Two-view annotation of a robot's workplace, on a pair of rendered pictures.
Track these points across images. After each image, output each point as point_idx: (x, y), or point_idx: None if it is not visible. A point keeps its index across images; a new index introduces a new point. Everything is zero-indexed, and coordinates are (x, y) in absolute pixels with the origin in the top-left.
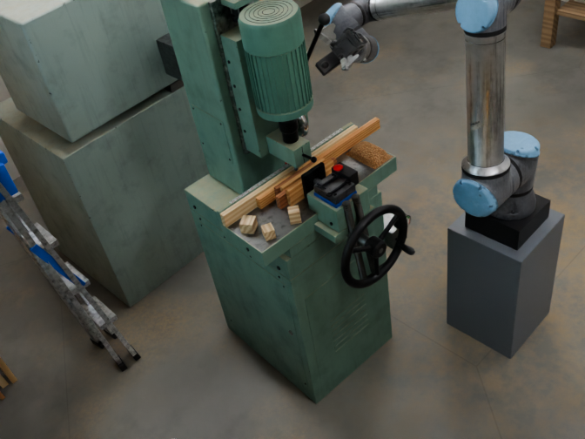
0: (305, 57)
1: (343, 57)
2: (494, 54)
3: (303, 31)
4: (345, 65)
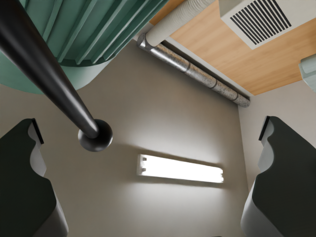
0: (143, 25)
1: (241, 217)
2: None
3: (102, 67)
4: (259, 135)
